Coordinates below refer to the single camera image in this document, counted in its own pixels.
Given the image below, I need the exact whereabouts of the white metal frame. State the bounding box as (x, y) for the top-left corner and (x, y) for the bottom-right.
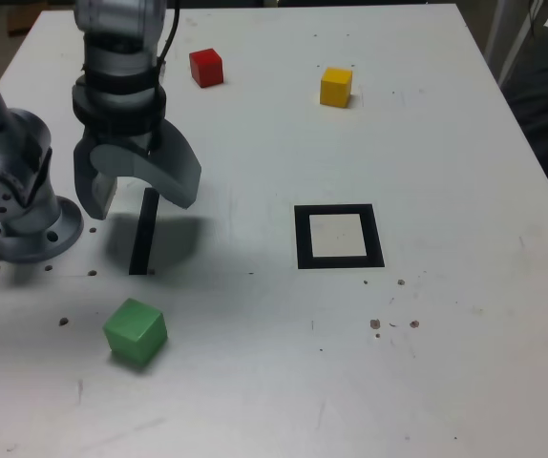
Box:
(483, 0), (548, 87)

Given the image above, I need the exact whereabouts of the green cube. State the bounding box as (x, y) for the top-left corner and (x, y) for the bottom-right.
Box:
(102, 298), (169, 368)

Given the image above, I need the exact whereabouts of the black tape square outline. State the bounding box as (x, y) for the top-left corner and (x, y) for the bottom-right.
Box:
(293, 203), (386, 270)

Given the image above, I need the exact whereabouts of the red cube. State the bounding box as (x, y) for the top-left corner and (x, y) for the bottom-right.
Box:
(188, 48), (225, 89)

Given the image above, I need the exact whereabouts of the yellow cube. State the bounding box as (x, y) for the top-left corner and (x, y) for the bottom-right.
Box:
(319, 67), (354, 110)

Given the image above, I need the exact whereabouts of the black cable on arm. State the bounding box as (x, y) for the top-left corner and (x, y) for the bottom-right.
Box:
(157, 0), (182, 73)

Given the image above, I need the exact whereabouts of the black tape strip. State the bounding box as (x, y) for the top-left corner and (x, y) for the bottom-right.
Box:
(128, 187), (161, 277)

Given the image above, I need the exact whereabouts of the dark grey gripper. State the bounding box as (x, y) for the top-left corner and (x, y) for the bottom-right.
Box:
(73, 119), (203, 221)

